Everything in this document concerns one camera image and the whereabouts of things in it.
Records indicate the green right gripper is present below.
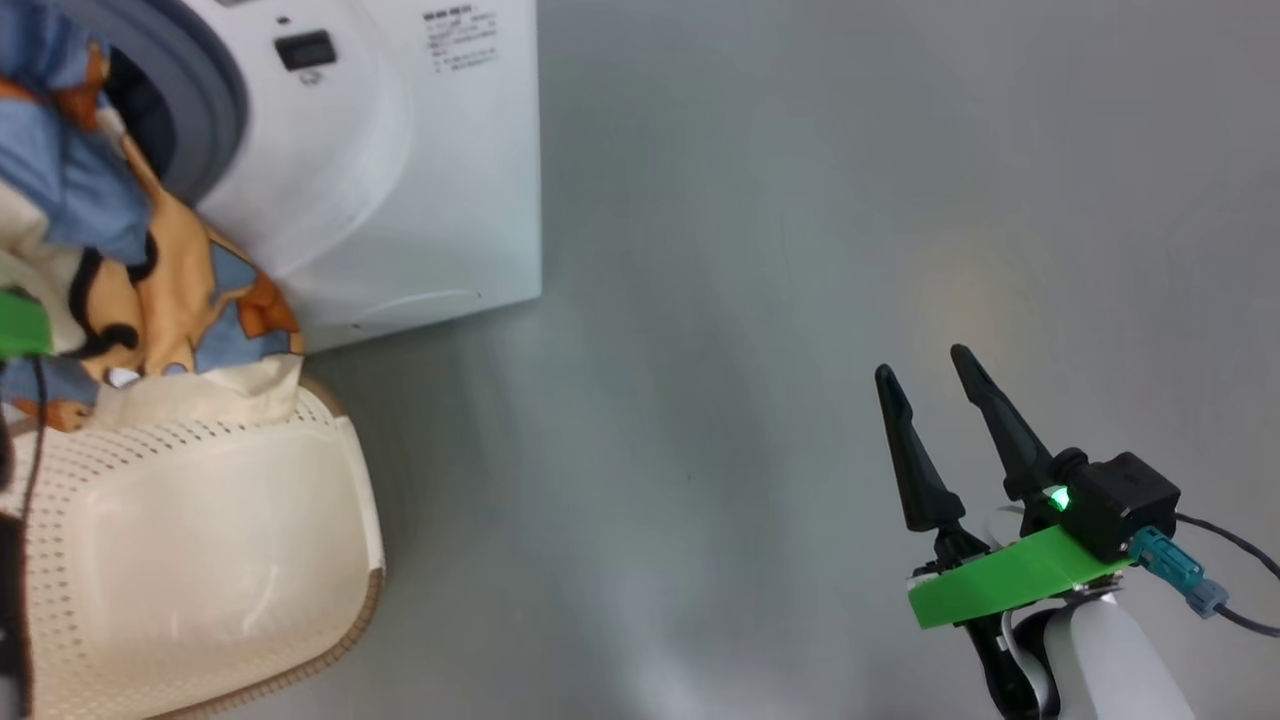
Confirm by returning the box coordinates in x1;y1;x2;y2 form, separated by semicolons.
874;344;1136;720

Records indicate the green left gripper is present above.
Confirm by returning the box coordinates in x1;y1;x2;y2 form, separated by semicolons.
0;288;53;361

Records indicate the blue cartoon print garment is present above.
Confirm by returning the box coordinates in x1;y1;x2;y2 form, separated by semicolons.
0;0;306;433

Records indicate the cream perforated laundry basket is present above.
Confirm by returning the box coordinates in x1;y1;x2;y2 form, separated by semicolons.
0;380;387;720

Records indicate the grey rubber door gasket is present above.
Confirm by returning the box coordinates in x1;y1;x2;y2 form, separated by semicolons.
60;0;249;206

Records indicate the black square door latch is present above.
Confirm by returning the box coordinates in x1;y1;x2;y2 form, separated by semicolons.
274;30;338;72

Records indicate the white front-load washing machine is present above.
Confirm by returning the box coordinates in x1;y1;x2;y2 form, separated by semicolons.
60;0;543;353

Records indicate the round white filter cover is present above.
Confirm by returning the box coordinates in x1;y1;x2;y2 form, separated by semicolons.
350;288;481;326

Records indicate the printed text label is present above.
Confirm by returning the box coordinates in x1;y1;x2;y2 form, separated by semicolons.
422;5;499;73

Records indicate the thin black cable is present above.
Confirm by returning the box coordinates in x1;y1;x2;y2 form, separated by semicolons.
22;355;48;521
1175;513;1280;581

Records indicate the black cable with teal connector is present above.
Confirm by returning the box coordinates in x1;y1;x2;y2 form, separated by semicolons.
1130;527;1280;638

